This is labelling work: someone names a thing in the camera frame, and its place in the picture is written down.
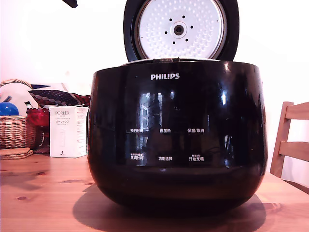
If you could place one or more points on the black rice cooker lid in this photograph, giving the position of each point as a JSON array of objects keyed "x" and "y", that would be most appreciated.
[{"x": 181, "y": 29}]

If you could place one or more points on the black Philips rice cooker body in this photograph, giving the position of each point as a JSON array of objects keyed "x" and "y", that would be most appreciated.
[{"x": 178, "y": 108}]

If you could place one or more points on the dark patterned fabric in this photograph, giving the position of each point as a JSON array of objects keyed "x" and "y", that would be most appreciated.
[{"x": 58, "y": 96}]

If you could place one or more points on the white printed fabric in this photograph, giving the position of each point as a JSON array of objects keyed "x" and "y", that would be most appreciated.
[{"x": 19, "y": 95}]

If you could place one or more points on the red glass bowl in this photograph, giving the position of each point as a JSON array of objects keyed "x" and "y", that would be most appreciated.
[{"x": 38, "y": 117}]

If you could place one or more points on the blue ball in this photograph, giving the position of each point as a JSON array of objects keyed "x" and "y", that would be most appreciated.
[{"x": 7, "y": 109}]

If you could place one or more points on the white Porlex box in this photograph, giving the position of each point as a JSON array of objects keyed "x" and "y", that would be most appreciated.
[{"x": 65, "y": 135}]

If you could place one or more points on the woven wicker basket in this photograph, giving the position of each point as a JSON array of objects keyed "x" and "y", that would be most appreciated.
[{"x": 13, "y": 131}]

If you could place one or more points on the wooden chair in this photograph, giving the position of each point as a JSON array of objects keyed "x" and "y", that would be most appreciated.
[{"x": 286, "y": 135}]

